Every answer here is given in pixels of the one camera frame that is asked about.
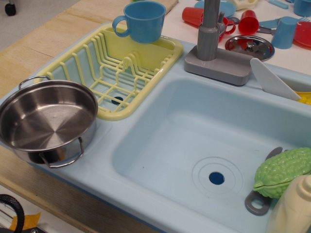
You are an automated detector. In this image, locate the light blue toy sink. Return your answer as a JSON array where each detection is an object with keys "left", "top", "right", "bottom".
[{"left": 0, "top": 22, "right": 311, "bottom": 233}]

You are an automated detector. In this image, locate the orange tape piece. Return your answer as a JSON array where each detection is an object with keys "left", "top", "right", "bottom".
[{"left": 9, "top": 212, "right": 41, "bottom": 231}]

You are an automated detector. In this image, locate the red mug with handle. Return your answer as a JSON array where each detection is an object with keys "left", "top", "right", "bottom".
[{"left": 219, "top": 17, "right": 236, "bottom": 42}]

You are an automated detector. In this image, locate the grey toy faucet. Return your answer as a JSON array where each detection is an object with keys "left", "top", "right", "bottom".
[{"left": 184, "top": 0, "right": 252, "bottom": 86}]

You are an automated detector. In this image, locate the blue plastic plate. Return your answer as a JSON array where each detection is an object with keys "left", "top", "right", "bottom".
[{"left": 194, "top": 0, "right": 236, "bottom": 17}]

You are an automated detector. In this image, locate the steel pot lid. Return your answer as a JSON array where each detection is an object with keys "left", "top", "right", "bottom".
[{"left": 225, "top": 35, "right": 275, "bottom": 61}]

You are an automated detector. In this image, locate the blue plastic cup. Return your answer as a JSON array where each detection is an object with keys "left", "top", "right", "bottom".
[{"left": 112, "top": 6, "right": 165, "bottom": 44}]

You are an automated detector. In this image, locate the red plastic cup lying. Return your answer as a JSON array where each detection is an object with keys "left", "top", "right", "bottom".
[{"left": 182, "top": 7, "right": 204, "bottom": 28}]

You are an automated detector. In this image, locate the red plastic cup upright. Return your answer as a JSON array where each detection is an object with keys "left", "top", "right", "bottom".
[{"left": 238, "top": 10, "right": 259, "bottom": 35}]

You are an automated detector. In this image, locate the yellow corn toy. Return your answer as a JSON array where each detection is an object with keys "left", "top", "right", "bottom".
[{"left": 296, "top": 91, "right": 311, "bottom": 105}]

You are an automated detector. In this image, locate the black caster wheel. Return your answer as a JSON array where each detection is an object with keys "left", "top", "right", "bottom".
[{"left": 4, "top": 0, "right": 17, "bottom": 17}]

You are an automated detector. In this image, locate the blue cup top right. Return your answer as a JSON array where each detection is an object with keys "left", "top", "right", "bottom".
[{"left": 294, "top": 0, "right": 311, "bottom": 17}]

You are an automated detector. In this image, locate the stainless steel pot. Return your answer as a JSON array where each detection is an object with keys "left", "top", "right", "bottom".
[{"left": 0, "top": 76, "right": 98, "bottom": 168}]

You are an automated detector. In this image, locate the cream plastic bottle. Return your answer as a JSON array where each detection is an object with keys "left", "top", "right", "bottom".
[{"left": 266, "top": 175, "right": 311, "bottom": 233}]

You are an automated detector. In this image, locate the cream plastic toy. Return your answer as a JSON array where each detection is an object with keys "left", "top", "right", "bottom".
[{"left": 230, "top": 0, "right": 258, "bottom": 11}]

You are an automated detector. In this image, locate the wooden board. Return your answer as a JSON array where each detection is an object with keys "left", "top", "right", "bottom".
[{"left": 58, "top": 0, "right": 179, "bottom": 25}]

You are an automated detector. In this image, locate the green bitter melon toy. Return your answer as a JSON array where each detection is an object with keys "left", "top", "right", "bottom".
[{"left": 253, "top": 148, "right": 311, "bottom": 199}]

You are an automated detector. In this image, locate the black cable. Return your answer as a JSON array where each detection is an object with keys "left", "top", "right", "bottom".
[{"left": 0, "top": 194, "right": 26, "bottom": 231}]

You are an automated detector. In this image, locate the yellow plastic dish rack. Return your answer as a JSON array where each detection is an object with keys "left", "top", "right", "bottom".
[{"left": 36, "top": 23, "right": 183, "bottom": 120}]

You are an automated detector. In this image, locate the blue plastic fork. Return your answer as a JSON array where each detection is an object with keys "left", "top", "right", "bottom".
[{"left": 259, "top": 17, "right": 311, "bottom": 29}]

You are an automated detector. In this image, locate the blue upside-down cup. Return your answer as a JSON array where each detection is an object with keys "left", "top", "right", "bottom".
[{"left": 271, "top": 17, "right": 298, "bottom": 49}]

